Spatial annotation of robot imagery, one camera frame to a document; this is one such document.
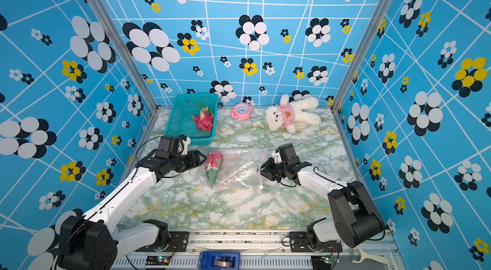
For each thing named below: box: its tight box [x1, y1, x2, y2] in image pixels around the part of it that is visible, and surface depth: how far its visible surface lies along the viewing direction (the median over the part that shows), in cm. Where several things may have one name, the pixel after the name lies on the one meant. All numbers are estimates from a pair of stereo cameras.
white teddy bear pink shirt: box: [264, 94, 322, 134], surface depth 109 cm
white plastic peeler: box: [350, 246, 390, 265], surface depth 71 cm
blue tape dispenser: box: [196, 250, 241, 270], surface depth 67 cm
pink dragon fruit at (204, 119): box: [190, 102, 214, 132], surface depth 104 cm
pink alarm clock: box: [229, 103, 252, 120], surface depth 118 cm
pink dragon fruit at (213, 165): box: [205, 150, 224, 188], surface depth 89 cm
